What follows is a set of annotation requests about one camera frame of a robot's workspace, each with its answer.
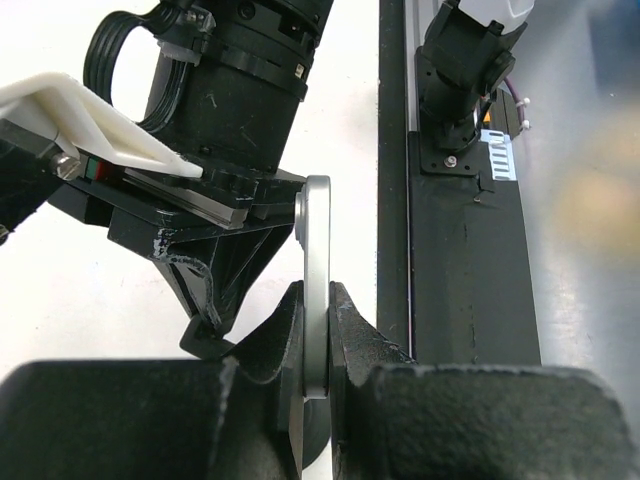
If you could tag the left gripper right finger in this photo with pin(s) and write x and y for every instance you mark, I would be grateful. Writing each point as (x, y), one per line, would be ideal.
(393, 418)

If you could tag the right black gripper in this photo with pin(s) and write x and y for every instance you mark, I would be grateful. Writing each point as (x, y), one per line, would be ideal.
(210, 268)

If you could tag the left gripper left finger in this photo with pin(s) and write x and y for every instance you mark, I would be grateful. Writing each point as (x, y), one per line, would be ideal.
(113, 419)

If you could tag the black smartphone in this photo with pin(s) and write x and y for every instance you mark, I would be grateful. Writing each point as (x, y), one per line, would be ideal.
(312, 227)

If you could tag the black round phone stand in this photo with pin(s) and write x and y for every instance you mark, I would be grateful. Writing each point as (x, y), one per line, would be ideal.
(269, 429)

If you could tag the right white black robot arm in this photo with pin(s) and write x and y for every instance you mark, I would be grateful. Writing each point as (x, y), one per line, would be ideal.
(67, 290)

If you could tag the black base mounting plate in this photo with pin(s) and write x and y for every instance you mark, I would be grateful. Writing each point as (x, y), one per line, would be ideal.
(453, 274)

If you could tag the right white cable duct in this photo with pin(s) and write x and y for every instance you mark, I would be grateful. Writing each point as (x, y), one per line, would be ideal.
(501, 157)

